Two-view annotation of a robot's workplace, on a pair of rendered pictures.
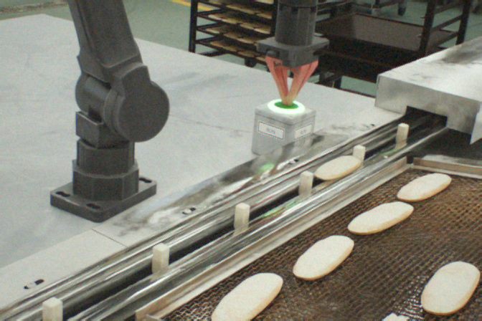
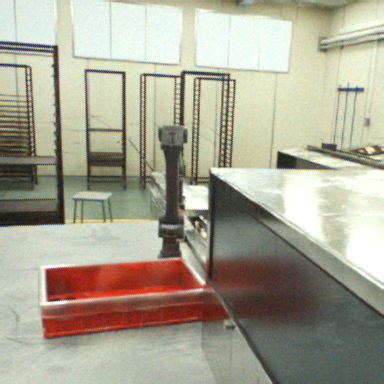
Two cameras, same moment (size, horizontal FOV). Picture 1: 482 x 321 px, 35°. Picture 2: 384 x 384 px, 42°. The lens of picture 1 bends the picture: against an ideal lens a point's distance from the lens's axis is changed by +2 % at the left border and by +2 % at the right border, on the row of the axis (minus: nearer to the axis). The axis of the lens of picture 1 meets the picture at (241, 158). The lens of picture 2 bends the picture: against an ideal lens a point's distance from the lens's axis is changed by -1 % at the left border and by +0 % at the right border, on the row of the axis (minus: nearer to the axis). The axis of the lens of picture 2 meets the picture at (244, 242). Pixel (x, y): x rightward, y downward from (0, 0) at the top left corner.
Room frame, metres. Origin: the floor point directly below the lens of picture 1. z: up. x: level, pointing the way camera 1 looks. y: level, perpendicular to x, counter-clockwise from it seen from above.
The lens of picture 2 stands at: (-0.49, 1.52, 1.46)
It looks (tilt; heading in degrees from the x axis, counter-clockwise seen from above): 16 degrees down; 307
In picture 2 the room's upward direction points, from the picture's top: 3 degrees clockwise
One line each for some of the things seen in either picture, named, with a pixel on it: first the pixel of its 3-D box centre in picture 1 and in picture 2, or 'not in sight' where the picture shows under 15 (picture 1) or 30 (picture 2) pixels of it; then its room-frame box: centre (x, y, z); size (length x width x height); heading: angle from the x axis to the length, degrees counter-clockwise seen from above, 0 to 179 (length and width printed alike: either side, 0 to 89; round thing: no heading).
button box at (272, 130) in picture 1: (283, 140); not in sight; (1.11, -0.06, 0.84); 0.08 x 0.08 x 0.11; 54
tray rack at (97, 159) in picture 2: not in sight; (105, 130); (6.05, -3.39, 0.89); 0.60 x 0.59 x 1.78; 54
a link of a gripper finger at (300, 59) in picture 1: (285, 77); not in sight; (1.10, -0.05, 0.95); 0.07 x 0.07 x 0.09; 54
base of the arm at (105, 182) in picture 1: (105, 169); (170, 251); (0.90, 0.17, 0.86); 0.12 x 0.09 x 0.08; 150
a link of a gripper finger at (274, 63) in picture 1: (294, 74); not in sight; (1.12, -0.07, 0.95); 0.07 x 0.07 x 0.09; 54
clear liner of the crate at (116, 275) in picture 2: not in sight; (122, 291); (0.66, 0.60, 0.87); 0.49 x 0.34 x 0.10; 60
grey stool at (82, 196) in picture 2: not in sight; (93, 216); (3.73, -1.47, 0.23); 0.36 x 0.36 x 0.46; 41
